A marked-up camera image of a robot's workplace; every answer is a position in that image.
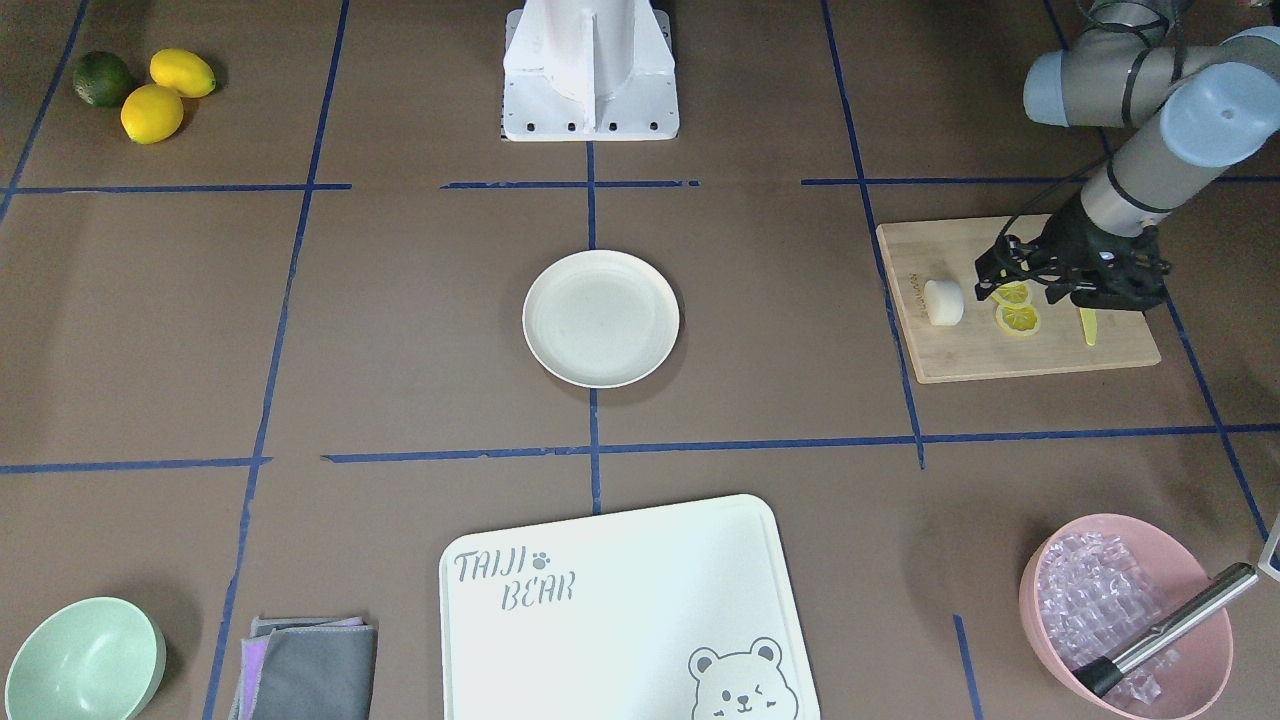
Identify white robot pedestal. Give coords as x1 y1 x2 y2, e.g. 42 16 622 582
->
500 1 681 142

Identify pink bowl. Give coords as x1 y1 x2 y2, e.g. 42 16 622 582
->
1019 512 1236 719

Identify lemon slice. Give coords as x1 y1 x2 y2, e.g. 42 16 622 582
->
989 281 1032 307
993 304 1042 338

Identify folded grey cloth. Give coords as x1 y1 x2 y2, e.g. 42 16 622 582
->
228 616 378 719

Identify ice cubes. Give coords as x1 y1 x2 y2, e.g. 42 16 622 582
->
1036 530 1172 671

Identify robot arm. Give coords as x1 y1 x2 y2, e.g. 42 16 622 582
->
1021 1 1279 311

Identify yellow plastic knife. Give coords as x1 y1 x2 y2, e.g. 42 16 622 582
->
1076 307 1098 347

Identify white bear tray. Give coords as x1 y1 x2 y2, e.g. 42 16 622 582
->
439 495 820 719

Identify green lime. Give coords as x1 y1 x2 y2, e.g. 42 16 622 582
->
72 51 137 108

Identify far lemon slice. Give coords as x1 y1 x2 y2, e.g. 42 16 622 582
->
993 304 1042 338

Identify steel muddler tool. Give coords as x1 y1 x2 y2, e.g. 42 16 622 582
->
1071 562 1260 698

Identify white steamed bun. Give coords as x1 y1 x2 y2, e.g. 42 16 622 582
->
923 279 965 327

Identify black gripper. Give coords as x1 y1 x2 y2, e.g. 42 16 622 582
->
1036 195 1166 313

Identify middle lemon slice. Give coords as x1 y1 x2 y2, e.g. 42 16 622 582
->
989 281 1032 307

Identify beige round plate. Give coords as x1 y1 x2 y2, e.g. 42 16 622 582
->
521 249 681 389

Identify yellow lemon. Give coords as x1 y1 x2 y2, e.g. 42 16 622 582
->
120 85 186 145
148 47 218 99

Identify mint green bowl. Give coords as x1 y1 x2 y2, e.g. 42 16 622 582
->
4 597 166 719

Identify bamboo cutting board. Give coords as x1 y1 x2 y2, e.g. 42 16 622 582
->
876 217 1161 384

